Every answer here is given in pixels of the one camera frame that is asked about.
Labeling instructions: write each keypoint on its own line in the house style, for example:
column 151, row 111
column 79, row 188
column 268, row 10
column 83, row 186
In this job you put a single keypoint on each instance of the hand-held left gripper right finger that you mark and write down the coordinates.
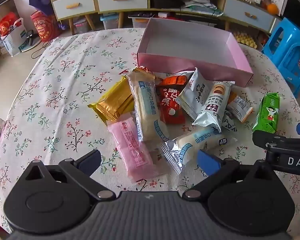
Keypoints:
column 207, row 161

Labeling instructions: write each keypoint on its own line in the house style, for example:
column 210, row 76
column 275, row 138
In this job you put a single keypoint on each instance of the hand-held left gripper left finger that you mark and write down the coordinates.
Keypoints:
column 90, row 159

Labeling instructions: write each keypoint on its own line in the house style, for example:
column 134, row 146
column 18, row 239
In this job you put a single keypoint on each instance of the clear white bread packet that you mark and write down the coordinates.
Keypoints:
column 190, row 142
column 147, row 105

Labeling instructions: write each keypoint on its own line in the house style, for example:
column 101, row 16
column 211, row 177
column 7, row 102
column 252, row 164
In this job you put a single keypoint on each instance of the green snack packet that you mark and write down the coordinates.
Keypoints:
column 267, row 112

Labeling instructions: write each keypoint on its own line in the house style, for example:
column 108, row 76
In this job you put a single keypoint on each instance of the silver black snack packet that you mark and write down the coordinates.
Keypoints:
column 228, row 126

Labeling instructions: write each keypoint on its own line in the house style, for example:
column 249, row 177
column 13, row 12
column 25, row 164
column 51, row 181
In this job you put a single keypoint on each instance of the orange white barcode packet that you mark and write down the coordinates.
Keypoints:
column 240, row 106

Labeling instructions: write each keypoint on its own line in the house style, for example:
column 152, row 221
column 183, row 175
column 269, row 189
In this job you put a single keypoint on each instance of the pink snack packet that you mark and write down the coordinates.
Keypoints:
column 132, row 145

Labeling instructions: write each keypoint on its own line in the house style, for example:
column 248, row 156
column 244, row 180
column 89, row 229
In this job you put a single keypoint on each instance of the white cookie packet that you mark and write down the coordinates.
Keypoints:
column 215, row 105

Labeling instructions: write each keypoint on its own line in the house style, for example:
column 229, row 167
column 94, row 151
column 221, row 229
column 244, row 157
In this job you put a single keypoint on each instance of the gold snack packet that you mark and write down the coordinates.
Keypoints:
column 115, row 102

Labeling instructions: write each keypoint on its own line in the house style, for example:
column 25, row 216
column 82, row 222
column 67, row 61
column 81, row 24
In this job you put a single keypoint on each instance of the red snack packet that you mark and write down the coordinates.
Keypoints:
column 173, row 80
column 170, row 105

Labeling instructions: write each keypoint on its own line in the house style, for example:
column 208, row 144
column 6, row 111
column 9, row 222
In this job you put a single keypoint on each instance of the white blue snack packet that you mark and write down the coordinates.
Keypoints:
column 192, row 92

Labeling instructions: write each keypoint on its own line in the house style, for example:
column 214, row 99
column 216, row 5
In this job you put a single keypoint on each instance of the orange foil snack packet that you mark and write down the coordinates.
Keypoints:
column 140, row 69

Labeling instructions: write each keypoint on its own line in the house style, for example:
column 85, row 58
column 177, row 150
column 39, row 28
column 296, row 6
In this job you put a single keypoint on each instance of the pink cardboard box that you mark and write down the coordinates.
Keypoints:
column 190, row 42

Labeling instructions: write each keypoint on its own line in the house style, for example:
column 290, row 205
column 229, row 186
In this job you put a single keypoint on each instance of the floral tablecloth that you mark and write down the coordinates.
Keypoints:
column 65, row 92

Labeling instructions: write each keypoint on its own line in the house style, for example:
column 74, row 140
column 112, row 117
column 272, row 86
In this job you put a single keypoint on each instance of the blue plastic stool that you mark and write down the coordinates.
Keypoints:
column 290, row 45

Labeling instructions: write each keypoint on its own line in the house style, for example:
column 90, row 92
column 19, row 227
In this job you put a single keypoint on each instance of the yellow egg tray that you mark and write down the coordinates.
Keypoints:
column 245, row 39

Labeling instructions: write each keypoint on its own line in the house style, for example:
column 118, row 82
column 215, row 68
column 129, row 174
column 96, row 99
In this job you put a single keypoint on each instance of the orange fruit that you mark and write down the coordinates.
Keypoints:
column 273, row 8

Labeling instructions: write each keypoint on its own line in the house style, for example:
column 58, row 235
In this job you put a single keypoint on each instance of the white drawer under pink cloth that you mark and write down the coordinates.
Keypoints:
column 250, row 8

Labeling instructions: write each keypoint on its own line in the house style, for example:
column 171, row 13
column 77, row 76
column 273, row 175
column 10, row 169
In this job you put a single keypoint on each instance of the clear storage box pink contents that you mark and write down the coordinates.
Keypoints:
column 81, row 26

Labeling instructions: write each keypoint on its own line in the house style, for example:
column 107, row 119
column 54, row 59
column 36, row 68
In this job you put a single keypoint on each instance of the black handheld device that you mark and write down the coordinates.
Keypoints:
column 29, row 37

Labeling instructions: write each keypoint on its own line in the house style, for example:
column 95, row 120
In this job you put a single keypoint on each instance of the clear storage box blue lid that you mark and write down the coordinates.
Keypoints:
column 109, row 22

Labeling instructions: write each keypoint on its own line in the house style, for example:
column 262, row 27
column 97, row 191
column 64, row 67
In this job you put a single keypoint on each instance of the white shopping bag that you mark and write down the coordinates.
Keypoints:
column 12, row 43

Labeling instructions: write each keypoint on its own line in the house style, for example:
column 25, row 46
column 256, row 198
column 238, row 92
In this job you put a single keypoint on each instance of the red round bag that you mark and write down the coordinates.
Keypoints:
column 43, row 27

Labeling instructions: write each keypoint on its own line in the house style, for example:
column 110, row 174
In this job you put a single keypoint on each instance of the clear storage box black lid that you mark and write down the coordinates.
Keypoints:
column 138, row 21

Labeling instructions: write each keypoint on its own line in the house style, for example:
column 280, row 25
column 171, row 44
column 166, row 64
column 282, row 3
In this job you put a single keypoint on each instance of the red gift bag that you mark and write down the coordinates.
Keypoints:
column 6, row 25

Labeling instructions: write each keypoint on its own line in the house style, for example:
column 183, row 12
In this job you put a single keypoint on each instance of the white drawer with keyhole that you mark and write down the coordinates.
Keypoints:
column 73, row 0

